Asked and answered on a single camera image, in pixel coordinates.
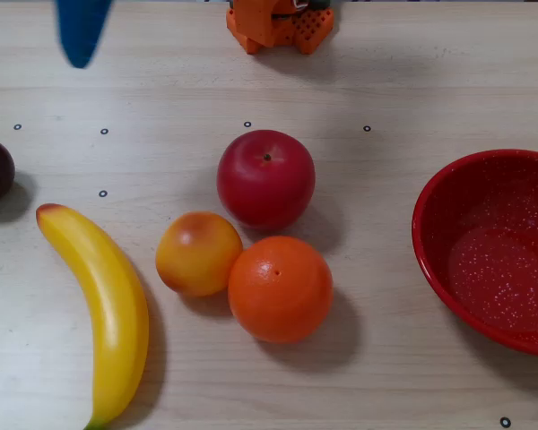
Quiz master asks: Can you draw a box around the blue hinged gripper finger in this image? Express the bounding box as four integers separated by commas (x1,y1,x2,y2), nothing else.
56,0,84,68

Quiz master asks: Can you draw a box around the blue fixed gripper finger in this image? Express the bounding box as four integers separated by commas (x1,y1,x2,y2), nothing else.
79,0,113,69

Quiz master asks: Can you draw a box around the red speckled bowl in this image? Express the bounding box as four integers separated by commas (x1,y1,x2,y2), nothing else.
411,149,538,358

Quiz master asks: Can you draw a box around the red apple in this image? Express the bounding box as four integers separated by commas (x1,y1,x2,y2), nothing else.
216,129,317,232

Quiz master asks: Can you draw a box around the yellow orange peach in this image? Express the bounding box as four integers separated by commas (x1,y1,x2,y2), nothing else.
155,211,244,297

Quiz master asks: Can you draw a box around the yellow banana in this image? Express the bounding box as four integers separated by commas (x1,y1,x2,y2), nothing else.
35,203,151,430

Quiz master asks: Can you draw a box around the orange fruit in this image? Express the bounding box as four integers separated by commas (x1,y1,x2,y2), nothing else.
227,236,334,345

